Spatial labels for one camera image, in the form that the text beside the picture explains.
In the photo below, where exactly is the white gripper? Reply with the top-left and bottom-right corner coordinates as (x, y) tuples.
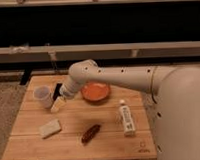
(51, 79), (78, 113)

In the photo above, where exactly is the dark red pepper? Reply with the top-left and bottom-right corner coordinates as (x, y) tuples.
(81, 125), (101, 144)

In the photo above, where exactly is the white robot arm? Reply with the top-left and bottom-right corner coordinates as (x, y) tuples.
(59, 60), (200, 160)

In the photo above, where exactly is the white sponge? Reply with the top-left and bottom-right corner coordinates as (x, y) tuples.
(40, 119), (62, 139)

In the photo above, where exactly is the black phone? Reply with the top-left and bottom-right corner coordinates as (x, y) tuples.
(52, 83), (62, 101)

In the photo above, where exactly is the translucent plastic cup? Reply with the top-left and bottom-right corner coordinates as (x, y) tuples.
(33, 86), (53, 109)

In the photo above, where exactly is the orange bowl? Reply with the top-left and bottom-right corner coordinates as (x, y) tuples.
(81, 82), (111, 102)

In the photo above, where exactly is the wooden table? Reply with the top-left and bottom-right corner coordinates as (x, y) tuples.
(2, 75), (157, 160)

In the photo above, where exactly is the white bottle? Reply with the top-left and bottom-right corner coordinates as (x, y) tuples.
(119, 99), (136, 136)

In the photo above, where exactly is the grey metal rail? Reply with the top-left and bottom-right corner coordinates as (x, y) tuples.
(0, 41), (200, 63)

